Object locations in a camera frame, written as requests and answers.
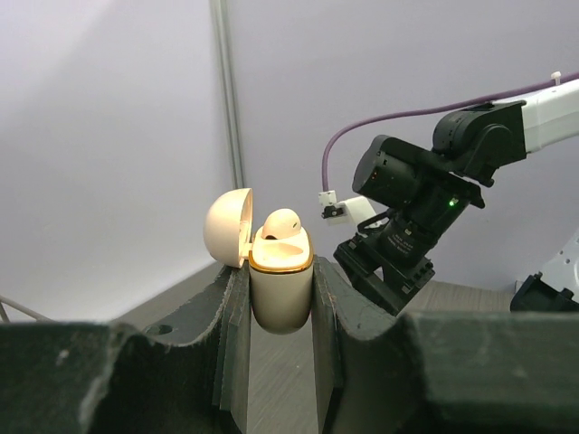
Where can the grey wire dish rack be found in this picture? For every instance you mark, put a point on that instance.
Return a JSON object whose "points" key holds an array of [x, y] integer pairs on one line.
{"points": [[6, 302]]}

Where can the beige earbud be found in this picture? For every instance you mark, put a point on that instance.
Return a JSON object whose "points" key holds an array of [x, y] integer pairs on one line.
{"points": [[281, 224]]}

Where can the beige earbud charging case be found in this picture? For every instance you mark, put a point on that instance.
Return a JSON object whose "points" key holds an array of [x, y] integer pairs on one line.
{"points": [[281, 271]]}

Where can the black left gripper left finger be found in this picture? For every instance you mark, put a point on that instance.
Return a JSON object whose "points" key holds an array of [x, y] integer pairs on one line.
{"points": [[186, 373]]}

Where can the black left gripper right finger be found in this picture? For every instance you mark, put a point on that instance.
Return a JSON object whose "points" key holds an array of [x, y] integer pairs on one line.
{"points": [[437, 372]]}

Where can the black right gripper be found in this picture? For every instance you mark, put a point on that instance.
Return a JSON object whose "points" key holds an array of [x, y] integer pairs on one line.
{"points": [[387, 265]]}

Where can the aluminium frame rail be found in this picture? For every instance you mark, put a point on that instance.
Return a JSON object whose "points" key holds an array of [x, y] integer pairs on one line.
{"points": [[220, 15]]}

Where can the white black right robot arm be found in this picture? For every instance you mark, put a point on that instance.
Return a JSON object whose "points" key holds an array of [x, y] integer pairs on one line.
{"points": [[406, 197]]}

